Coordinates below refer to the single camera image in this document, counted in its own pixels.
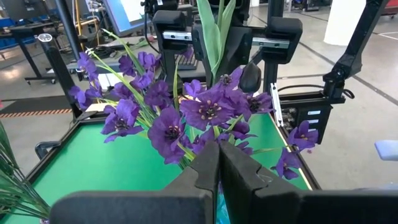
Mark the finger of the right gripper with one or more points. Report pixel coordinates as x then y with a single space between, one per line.
284 31
169 21

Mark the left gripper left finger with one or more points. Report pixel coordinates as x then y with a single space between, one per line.
140 208

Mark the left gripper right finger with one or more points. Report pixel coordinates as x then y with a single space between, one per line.
295 208

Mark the black artificial tulip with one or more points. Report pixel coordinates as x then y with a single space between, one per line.
213 37

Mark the purple artificial flower bunch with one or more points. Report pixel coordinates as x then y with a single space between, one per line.
208 109
121 116

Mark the red artificial flower bunch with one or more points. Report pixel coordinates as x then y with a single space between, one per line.
12 186

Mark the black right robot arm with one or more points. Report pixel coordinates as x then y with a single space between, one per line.
357 46

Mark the blue cut glass vase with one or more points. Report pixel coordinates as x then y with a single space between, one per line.
222 208

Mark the black keyboard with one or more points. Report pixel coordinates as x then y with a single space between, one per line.
188 62

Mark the laptop on side desk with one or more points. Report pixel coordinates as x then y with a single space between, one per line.
124 14

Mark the white round pillar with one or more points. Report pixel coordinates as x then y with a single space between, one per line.
343 21

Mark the green table mat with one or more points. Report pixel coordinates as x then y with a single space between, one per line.
93 161

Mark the grey desk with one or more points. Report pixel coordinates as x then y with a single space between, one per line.
93 65

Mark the light blue chair seat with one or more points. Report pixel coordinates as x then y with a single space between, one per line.
387 150

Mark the black background desk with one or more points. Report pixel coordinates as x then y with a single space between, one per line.
28 29

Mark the hazard striped floor tape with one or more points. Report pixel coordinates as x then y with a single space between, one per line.
31 113

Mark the black camera stand pole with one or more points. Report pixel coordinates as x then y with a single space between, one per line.
69 28

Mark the black table frame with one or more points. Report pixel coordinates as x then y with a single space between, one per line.
90 116

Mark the black frame post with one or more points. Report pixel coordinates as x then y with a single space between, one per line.
59 71

